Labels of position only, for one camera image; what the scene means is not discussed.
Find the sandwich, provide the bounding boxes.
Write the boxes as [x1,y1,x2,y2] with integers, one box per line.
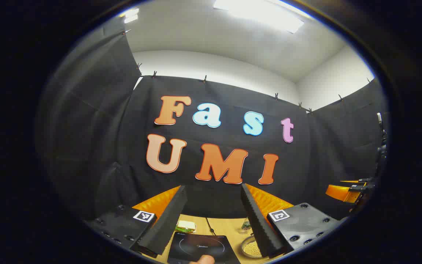
[176,220,197,234]

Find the black induction cooktop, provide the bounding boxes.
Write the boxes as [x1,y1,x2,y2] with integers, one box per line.
[167,231,241,264]

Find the pile of yellow soybeans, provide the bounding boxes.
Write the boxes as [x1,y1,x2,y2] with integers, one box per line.
[243,240,263,257]

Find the stainless steel pot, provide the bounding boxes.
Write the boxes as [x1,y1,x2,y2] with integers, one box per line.
[241,235,267,259]

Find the ceiling light panel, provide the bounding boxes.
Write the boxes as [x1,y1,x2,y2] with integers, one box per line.
[123,8,140,24]

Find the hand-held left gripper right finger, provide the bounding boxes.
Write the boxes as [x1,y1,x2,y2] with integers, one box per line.
[241,183,343,259]

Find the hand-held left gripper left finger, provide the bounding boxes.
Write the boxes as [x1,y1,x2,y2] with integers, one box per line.
[85,185,188,259]

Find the black backdrop cloth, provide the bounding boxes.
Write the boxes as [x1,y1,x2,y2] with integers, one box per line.
[35,16,389,228]

